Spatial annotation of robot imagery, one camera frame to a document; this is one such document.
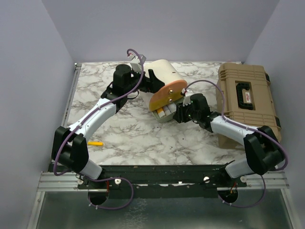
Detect peach top drawer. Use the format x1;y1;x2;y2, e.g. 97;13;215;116
150;80;187;104

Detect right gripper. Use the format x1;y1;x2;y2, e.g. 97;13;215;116
173;99;200;123

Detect yellow mascara tube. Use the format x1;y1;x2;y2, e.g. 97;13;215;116
87;142;104;146

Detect orange sunscreen tube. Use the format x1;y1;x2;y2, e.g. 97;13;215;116
156;107;165;116

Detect aluminium rail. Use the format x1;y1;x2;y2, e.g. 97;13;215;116
38;171;290;192

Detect lavender white bottle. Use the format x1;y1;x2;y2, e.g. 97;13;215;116
157;107;170;118

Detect yellow drawer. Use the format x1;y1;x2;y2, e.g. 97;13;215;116
148;89;182;111

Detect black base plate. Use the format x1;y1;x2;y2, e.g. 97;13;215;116
77;165;246;202

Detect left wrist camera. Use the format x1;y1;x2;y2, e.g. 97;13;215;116
128;54;142;73

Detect tan plastic tool case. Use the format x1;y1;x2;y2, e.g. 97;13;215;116
216;62;282;142

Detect cream round drawer organizer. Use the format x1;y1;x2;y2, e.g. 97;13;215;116
140;59;185;108

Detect white blue tube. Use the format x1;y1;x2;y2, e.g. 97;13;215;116
167;103;176;113

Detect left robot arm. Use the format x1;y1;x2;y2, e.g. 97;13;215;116
51;64;165;188

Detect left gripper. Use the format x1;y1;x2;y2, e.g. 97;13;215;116
125;67;165;95

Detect grey bottom drawer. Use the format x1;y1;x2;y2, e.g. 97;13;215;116
152;110;176;123

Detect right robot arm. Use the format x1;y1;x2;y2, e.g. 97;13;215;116
173;94;285;187

